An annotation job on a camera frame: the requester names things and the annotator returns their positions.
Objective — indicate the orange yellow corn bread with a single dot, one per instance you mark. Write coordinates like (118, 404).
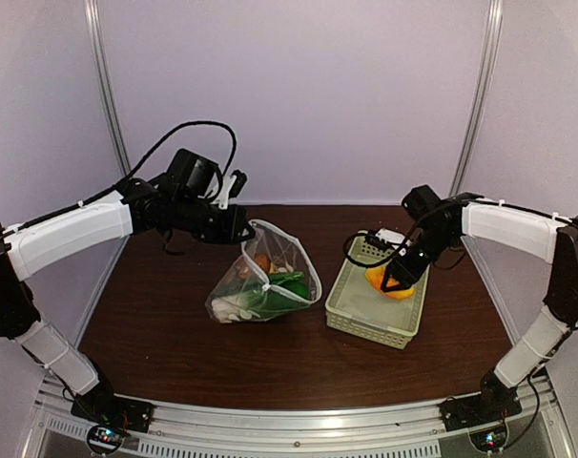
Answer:
(375, 276)

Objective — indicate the right aluminium frame post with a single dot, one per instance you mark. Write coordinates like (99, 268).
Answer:
(491, 43)

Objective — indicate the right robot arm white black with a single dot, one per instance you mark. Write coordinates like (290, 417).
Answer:
(535, 254)

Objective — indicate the left round circuit board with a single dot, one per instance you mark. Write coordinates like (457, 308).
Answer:
(104, 440)

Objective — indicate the left aluminium frame post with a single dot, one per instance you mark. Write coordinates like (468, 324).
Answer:
(105, 85)

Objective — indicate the right round circuit board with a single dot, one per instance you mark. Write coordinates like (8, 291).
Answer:
(488, 440)

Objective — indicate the front aluminium rail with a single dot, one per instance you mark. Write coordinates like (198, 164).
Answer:
(408, 430)

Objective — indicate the brown potato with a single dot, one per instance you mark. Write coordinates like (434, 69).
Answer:
(263, 262)

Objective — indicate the round circuit board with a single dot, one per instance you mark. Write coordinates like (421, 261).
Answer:
(104, 440)
(488, 440)

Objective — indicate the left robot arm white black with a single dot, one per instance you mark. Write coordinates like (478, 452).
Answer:
(192, 196)

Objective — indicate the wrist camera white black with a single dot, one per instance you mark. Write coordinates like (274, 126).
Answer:
(231, 188)
(384, 239)

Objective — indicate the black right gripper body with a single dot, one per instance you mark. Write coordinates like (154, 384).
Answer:
(415, 271)

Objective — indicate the aluminium frame post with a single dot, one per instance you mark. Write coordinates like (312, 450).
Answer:
(491, 43)
(105, 85)

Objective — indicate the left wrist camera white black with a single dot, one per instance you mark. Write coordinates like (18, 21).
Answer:
(231, 188)

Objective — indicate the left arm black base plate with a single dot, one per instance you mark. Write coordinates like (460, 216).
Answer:
(116, 412)

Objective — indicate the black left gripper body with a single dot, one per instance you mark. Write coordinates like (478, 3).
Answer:
(190, 217)

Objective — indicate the green white bok choy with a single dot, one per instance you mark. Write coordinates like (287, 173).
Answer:
(253, 301)

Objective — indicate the clear polka dot zip bag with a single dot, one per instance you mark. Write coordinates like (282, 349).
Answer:
(286, 253)

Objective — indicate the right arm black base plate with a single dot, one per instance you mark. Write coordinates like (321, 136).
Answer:
(471, 411)

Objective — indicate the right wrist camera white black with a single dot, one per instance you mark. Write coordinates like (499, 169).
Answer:
(384, 239)

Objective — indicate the green perforated plastic basket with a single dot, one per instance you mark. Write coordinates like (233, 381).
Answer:
(355, 308)

